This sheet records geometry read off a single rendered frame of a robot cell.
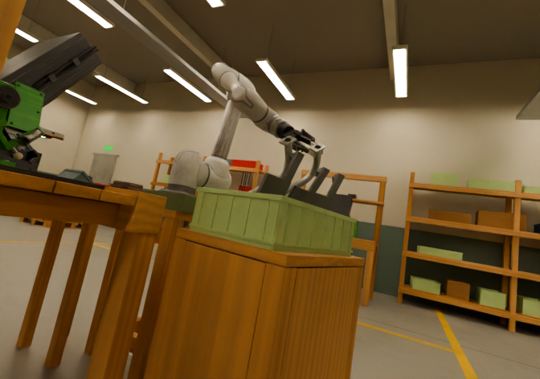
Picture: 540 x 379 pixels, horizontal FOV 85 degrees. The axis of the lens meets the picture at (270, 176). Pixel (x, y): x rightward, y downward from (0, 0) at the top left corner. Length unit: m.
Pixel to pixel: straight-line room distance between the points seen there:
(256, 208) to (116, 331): 0.68
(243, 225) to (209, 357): 0.42
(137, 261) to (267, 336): 0.58
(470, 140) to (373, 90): 2.11
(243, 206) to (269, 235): 0.15
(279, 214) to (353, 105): 6.13
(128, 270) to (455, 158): 5.95
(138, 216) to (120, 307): 0.33
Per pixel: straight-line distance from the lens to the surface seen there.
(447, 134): 6.61
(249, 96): 1.30
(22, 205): 1.10
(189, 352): 1.17
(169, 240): 1.53
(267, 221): 0.94
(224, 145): 1.85
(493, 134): 6.71
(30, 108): 1.70
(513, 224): 5.84
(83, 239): 1.84
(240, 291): 0.99
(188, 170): 1.67
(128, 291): 1.28
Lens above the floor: 0.86
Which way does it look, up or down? 9 degrees up
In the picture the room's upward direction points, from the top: 10 degrees clockwise
